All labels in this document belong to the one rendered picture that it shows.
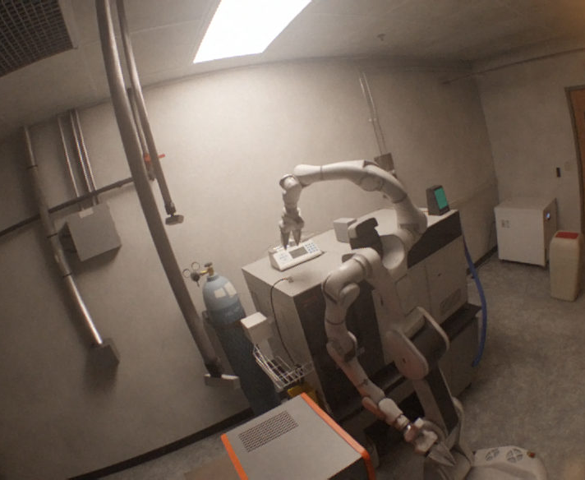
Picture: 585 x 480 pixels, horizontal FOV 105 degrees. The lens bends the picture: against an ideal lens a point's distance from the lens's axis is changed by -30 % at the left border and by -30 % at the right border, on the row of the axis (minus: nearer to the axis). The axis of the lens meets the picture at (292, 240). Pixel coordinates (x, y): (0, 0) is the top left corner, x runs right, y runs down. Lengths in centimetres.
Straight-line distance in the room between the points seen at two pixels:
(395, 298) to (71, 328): 211
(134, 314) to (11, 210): 117
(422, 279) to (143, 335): 191
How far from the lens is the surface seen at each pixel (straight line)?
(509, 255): 453
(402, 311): 123
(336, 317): 115
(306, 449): 108
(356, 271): 106
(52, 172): 238
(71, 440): 304
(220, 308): 204
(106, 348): 235
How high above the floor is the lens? 196
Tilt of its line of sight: 14 degrees down
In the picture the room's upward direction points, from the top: 16 degrees counter-clockwise
